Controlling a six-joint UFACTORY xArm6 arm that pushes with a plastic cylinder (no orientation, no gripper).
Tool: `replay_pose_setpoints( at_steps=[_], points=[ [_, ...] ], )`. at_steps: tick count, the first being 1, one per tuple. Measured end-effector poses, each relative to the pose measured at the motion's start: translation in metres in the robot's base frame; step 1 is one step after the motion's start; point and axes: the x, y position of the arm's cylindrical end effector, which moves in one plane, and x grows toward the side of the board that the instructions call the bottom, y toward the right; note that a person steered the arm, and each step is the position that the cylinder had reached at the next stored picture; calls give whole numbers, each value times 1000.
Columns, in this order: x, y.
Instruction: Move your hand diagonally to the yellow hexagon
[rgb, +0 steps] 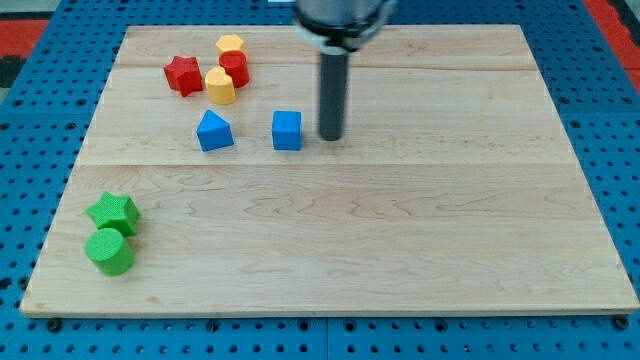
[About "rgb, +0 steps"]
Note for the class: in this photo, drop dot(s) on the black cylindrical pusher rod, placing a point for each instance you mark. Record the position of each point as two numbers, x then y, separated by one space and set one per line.
332 95

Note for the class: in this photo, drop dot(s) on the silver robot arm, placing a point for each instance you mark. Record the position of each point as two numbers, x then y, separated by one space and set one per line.
338 28

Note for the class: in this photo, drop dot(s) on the yellow hexagon block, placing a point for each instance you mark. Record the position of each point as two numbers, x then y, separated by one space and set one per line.
230 42

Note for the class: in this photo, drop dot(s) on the blue cube block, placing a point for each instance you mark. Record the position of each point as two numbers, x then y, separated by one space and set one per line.
287 130

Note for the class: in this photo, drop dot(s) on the red cylinder block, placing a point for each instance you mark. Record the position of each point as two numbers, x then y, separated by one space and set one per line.
235 64

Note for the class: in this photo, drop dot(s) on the yellow heart block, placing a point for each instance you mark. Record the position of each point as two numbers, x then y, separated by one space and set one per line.
219 86

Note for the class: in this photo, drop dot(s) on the blue triangle block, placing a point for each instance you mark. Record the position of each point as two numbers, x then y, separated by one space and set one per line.
213 132

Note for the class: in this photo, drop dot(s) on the red star block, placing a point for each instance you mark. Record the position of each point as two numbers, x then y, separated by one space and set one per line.
183 75

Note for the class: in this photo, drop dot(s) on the wooden board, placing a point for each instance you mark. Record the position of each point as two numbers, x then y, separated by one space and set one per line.
454 191

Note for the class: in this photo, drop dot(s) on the green star block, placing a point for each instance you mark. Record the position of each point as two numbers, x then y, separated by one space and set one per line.
118 212

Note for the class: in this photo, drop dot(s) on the green cylinder block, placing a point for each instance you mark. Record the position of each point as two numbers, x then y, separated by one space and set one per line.
110 252

